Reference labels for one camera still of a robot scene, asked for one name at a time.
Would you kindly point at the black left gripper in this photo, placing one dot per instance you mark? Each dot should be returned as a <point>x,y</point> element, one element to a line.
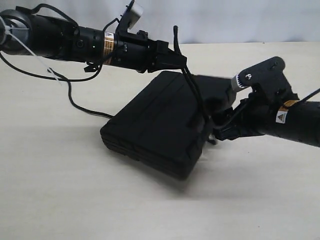
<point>138,52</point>

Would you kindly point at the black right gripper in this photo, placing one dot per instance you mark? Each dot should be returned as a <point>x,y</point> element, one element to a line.
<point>254,116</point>

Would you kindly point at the black plastic carrying case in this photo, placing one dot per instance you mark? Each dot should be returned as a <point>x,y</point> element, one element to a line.
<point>161,127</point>

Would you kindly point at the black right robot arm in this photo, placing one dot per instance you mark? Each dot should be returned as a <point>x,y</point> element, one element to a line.
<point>300,122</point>

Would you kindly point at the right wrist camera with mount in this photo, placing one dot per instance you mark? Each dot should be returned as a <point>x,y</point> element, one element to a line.
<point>266,78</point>

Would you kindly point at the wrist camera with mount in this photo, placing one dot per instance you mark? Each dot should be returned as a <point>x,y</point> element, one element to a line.
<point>131,16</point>
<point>266,78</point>

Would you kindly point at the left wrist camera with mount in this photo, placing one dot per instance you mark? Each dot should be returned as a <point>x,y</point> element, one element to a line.
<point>131,16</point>

